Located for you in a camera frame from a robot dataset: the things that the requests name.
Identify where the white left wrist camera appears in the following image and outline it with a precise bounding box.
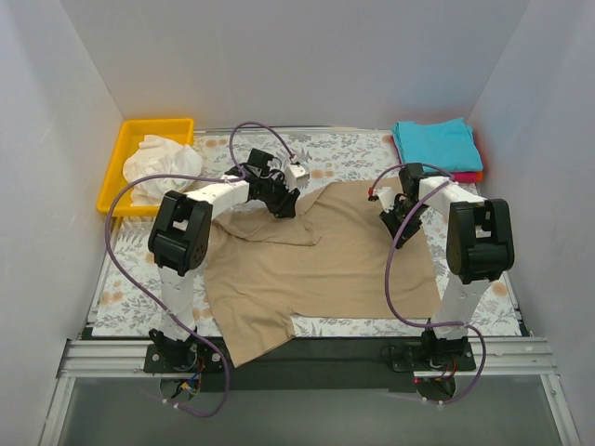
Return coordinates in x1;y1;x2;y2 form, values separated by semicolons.
284;163;310;190

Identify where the beige t shirt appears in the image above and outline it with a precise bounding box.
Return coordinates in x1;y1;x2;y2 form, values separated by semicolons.
205;180;441;366

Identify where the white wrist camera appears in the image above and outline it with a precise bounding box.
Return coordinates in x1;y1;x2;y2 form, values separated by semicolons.
368;187;396;213
284;163;310;190

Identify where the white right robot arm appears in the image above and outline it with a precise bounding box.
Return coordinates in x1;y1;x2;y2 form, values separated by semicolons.
368;163;515;373

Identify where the folded turquoise t shirt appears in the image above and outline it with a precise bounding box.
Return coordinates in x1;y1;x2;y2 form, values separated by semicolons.
392;118;470;172

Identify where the yellow plastic bin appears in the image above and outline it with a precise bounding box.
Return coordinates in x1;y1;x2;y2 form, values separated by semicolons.
96;117;196;217

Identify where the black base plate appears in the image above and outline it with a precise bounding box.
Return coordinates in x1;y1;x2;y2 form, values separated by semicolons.
143;336;478;394

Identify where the folded magenta t shirt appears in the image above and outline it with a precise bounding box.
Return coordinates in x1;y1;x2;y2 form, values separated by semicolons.
392;139;483;183

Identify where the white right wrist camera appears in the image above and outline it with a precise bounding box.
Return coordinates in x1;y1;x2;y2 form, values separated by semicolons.
368;187;396;213

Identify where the aluminium frame rail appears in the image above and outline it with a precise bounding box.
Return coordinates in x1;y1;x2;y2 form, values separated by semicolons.
41;337;580;445

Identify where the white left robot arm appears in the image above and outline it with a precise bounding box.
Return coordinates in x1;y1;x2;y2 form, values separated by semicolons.
148;149;310;372

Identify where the floral patterned table mat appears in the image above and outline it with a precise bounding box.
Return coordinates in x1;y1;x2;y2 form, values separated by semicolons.
85;129;527;338

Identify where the white crumpled t shirt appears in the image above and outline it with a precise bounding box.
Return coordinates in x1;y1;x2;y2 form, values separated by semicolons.
123;135;204;206

